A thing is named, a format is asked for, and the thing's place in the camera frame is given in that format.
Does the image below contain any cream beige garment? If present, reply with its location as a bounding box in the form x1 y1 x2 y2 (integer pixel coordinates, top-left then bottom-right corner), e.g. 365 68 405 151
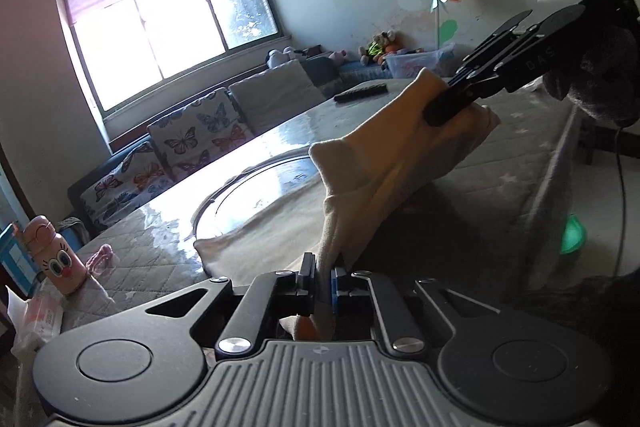
194 69 500 340

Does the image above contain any clear plastic storage box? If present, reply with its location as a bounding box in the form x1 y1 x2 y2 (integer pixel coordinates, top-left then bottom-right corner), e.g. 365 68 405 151
386 43 462 78

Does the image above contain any black remote control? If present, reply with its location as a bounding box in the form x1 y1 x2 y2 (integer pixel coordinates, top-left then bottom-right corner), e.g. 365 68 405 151
333 83 388 104

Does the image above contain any plush toys pile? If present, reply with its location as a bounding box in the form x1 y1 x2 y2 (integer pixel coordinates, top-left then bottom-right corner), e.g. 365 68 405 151
358 30 405 68

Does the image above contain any round glass turntable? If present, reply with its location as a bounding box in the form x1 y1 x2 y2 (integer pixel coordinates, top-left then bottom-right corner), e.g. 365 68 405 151
191 146 318 239

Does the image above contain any grey quilted star table mat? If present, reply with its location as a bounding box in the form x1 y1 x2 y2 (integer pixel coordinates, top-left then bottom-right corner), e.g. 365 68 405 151
8 76 584 427

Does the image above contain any blue sofa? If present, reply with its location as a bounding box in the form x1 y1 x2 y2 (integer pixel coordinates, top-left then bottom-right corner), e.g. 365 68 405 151
67 56 392 236

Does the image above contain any green round object on floor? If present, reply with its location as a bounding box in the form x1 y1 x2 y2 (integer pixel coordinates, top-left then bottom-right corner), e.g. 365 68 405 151
561 215 587 256

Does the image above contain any right butterfly cushion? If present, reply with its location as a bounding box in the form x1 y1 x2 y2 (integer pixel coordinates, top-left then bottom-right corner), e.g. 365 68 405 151
148 89 254 182

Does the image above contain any butterfly cushion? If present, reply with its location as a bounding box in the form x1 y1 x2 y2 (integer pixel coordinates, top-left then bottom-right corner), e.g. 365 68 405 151
148 89 254 182
79 139 174 232

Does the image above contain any left butterfly cushion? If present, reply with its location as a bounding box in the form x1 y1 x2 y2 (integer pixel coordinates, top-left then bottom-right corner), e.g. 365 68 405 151
79 139 174 232

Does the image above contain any white plush toy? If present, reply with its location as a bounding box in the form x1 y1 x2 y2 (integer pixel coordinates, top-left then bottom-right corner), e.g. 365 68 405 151
266 46 296 69

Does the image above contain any plain beige cushion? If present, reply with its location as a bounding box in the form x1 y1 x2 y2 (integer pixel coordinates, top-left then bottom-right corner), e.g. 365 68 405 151
229 60 326 135

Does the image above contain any pink cartoon water bottle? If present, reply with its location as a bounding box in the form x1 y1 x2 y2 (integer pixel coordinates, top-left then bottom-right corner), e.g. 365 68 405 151
13 216 88 296

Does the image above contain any white tissue pack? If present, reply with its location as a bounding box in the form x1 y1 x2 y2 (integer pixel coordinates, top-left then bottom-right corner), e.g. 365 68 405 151
6 285 64 362

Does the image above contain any blue cabinet in doorway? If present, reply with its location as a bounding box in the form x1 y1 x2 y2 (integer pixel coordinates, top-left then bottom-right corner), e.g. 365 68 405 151
0 223 39 300

